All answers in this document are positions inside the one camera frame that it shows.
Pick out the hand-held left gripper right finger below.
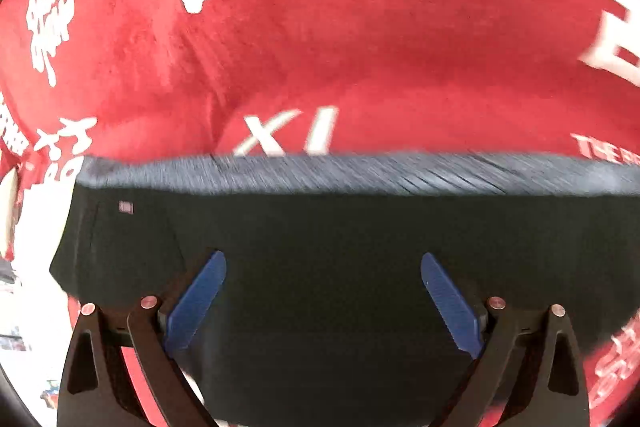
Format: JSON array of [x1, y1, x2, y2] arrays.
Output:
[[420, 251, 591, 427]]

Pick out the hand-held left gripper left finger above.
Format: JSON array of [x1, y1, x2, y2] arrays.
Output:
[[56, 250, 227, 427]]

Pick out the black pants with grey waistband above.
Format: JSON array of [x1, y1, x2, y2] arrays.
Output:
[[49, 151, 640, 427]]

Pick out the red printed blanket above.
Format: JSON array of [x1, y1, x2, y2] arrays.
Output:
[[0, 0, 640, 427]]

